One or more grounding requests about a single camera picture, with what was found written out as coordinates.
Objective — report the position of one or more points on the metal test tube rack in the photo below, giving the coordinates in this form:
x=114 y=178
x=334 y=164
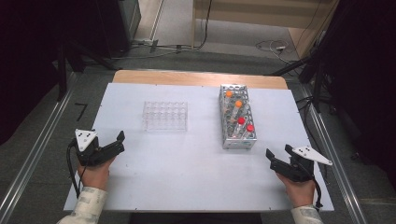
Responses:
x=239 y=141

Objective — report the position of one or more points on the person's left hand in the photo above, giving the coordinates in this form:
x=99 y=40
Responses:
x=95 y=177

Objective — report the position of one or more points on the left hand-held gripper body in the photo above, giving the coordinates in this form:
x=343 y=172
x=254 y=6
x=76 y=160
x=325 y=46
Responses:
x=85 y=140

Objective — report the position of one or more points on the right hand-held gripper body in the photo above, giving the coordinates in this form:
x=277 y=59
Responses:
x=299 y=169

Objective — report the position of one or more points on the wooden table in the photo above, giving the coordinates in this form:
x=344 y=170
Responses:
x=186 y=77

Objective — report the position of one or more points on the black stand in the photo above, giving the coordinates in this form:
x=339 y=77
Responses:
x=62 y=74
x=317 y=84

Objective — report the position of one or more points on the white board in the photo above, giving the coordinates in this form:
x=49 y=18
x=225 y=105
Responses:
x=186 y=174

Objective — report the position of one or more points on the red cap test tube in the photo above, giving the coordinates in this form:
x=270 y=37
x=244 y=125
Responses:
x=250 y=128
x=241 y=120

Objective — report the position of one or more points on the orange cap test tube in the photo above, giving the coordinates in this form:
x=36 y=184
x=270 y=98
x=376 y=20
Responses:
x=229 y=93
x=238 y=103

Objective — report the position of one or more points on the clear acrylic tube rack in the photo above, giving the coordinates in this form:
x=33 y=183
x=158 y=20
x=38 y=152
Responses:
x=165 y=115

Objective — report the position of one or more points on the metal floor rail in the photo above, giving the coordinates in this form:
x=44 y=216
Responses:
x=339 y=165
x=34 y=155

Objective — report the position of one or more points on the pale wooden furniture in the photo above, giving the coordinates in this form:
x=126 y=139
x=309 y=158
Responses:
x=249 y=14

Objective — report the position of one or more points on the person's right hand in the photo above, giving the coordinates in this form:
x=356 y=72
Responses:
x=299 y=193

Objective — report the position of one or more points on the dark cabinet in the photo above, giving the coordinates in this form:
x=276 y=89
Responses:
x=115 y=25

